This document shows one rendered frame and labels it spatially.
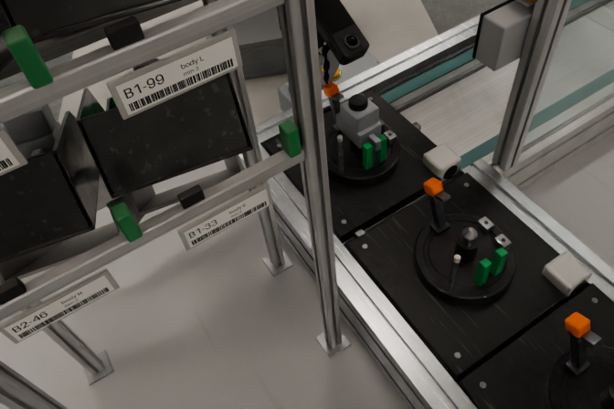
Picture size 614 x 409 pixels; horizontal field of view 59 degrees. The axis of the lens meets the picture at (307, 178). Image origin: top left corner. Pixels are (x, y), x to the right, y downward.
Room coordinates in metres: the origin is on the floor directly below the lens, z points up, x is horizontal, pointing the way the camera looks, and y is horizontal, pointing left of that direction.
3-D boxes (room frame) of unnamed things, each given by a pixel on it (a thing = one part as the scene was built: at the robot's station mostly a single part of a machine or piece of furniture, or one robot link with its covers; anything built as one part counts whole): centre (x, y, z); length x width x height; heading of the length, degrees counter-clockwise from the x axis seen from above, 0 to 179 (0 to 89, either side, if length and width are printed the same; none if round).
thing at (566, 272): (0.38, -0.21, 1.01); 0.24 x 0.24 x 0.13; 27
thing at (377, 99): (0.61, -0.09, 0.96); 0.24 x 0.24 x 0.02; 27
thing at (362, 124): (0.60, -0.10, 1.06); 0.08 x 0.04 x 0.07; 28
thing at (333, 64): (0.72, -0.05, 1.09); 0.06 x 0.03 x 0.09; 27
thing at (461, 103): (0.72, -0.37, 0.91); 0.84 x 0.28 x 0.10; 117
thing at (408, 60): (0.87, -0.27, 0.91); 0.89 x 0.06 x 0.11; 117
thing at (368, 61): (0.84, -0.07, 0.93); 0.21 x 0.07 x 0.06; 117
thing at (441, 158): (0.56, -0.22, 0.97); 0.05 x 0.05 x 0.04; 27
